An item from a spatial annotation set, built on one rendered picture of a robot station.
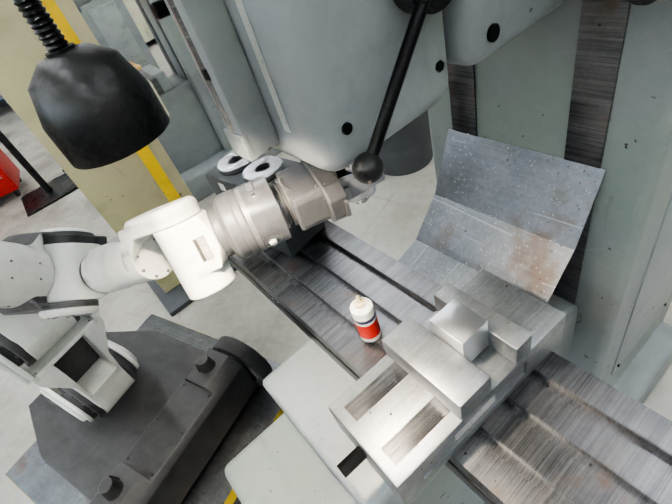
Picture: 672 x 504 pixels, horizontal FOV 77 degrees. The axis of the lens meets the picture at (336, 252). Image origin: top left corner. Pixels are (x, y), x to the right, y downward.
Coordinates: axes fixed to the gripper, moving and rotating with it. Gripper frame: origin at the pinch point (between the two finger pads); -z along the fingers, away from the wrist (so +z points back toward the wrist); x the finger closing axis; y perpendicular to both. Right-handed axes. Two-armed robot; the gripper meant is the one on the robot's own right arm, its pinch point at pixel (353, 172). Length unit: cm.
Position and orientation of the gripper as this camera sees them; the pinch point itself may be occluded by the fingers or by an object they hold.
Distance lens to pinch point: 56.8
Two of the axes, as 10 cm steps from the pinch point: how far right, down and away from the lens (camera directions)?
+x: -3.5, -5.7, 7.4
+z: -9.0, 4.2, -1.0
